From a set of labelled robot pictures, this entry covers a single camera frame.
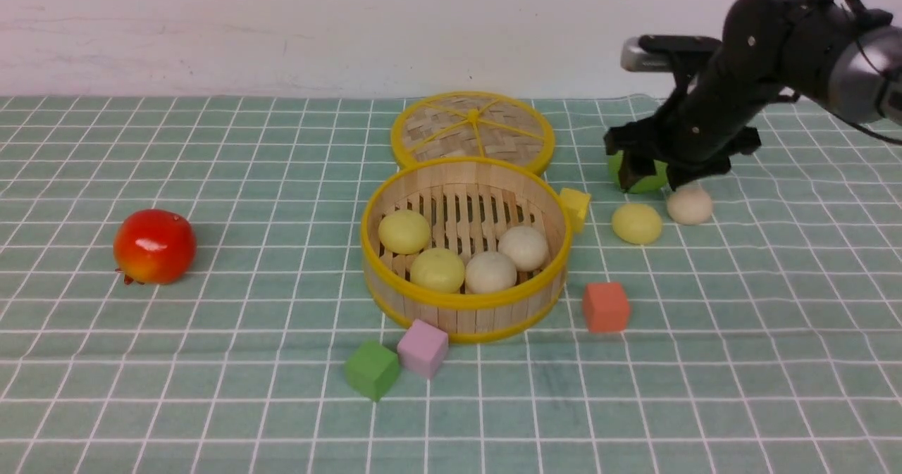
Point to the green cube block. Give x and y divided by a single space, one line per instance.
372 370

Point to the green checkered tablecloth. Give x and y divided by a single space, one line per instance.
766 341

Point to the white bun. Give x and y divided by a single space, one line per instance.
690 206
525 246
489 271

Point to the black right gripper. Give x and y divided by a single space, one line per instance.
695 132

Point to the green apple toy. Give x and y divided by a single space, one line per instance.
647 185

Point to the woven bamboo steamer lid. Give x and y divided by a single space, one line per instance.
472 123

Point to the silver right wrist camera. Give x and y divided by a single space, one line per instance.
667 53

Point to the yellow cube block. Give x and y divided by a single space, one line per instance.
577 204

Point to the bamboo steamer tray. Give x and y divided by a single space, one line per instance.
469 202

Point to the red pomegranate toy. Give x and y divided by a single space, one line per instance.
154 246

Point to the yellow bun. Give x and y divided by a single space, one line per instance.
438 269
404 232
636 224

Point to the orange cube block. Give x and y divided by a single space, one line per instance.
605 307

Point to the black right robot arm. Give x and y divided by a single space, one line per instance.
846 58

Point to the pink cube block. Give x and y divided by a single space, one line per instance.
423 348

